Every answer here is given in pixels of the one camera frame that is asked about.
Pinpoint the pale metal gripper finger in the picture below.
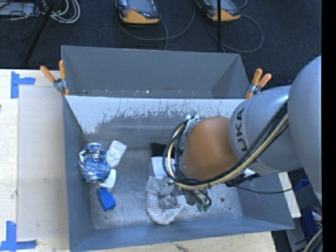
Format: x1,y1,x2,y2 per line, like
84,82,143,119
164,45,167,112
157,175,176,197
159,192,182,211

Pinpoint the white striped cloth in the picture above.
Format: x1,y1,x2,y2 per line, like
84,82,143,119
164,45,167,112
145,175,201,226

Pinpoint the black and white box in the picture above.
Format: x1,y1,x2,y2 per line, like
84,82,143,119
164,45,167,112
150,142,177,177

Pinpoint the small white plastic piece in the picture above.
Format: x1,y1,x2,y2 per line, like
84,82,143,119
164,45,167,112
99,169,118,190

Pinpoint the white ridged plastic piece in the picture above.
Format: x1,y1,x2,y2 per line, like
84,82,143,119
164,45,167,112
105,140,128,169

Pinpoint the blue plastic block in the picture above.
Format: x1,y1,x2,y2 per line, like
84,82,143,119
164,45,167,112
97,187,117,213

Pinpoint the grey metal bin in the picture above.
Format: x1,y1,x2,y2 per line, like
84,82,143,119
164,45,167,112
60,45,295,252

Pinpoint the pale wood board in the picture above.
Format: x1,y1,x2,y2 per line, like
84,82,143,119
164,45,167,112
17,84,71,243

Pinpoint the black cylinder on white bracket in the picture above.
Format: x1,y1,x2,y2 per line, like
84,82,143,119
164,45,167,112
224,167,261,188

